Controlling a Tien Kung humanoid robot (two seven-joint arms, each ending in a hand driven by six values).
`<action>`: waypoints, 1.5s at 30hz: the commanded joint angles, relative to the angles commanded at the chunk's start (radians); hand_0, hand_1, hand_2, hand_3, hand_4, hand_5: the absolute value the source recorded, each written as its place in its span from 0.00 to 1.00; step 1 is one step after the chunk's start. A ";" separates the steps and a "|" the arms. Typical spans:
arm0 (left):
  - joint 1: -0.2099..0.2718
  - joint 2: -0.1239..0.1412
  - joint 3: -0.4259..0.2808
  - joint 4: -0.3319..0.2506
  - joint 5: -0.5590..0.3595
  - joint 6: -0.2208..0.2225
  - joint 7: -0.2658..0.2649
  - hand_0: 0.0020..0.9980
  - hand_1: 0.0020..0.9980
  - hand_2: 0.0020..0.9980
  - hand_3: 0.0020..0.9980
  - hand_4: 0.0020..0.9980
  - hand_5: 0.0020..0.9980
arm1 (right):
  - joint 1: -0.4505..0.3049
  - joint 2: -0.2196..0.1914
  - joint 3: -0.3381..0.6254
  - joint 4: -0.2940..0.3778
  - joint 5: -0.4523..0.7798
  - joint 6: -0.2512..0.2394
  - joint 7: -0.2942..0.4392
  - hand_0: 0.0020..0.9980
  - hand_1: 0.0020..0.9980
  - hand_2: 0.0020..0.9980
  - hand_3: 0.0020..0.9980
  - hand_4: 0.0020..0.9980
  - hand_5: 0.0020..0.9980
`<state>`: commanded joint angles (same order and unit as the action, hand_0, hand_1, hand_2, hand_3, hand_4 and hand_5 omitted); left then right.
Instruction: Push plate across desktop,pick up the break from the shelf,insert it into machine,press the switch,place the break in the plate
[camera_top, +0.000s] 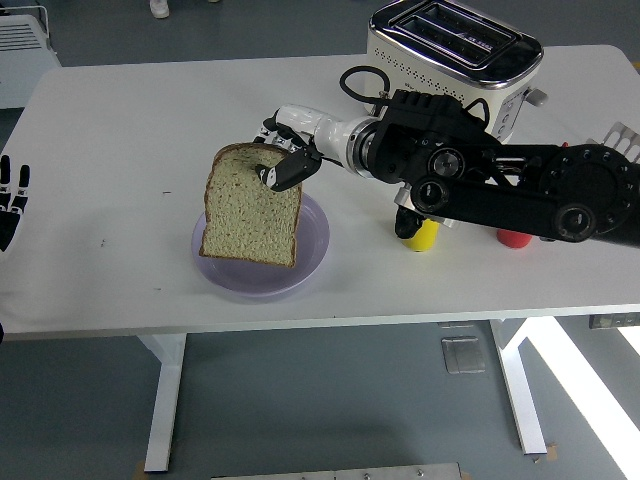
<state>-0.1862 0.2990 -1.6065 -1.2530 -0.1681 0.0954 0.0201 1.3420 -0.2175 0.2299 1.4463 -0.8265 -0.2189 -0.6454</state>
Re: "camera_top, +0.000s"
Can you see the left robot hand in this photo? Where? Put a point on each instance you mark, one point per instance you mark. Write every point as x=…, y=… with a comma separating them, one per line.
x=9, y=220

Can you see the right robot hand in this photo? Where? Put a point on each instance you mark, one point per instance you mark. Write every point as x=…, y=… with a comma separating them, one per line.
x=320, y=130

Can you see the purple round plate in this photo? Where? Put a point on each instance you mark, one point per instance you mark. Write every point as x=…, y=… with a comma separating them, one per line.
x=312, y=240

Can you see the brown-crusted bread slice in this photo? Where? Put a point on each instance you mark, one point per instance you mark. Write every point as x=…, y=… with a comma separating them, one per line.
x=245, y=220

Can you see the cream and chrome toaster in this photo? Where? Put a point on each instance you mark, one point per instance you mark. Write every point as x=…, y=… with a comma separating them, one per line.
x=425, y=60

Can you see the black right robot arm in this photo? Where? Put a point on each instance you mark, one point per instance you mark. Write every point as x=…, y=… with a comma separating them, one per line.
x=500, y=195

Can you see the yellow squeeze bottle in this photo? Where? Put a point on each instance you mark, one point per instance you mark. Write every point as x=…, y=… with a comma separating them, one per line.
x=422, y=240

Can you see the white slatted cart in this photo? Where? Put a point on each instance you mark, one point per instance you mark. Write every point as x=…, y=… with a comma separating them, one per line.
x=25, y=65

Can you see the person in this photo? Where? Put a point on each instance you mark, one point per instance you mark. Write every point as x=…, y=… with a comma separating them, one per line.
x=159, y=7

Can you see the red squeeze bottle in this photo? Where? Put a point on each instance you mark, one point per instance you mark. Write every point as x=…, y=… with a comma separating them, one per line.
x=514, y=241

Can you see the white table leg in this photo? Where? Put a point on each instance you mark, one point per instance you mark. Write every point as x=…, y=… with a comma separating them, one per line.
x=520, y=400
x=167, y=400

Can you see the metal floor outlet cover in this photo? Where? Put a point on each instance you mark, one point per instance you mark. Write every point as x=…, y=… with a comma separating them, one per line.
x=464, y=355

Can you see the silver metal toast rack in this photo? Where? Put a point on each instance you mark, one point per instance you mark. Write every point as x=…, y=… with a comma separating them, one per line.
x=625, y=137

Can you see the grey table control panel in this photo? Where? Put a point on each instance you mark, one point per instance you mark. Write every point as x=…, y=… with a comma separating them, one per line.
x=615, y=321

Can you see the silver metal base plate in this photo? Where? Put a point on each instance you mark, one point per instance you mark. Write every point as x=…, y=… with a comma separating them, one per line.
x=335, y=472

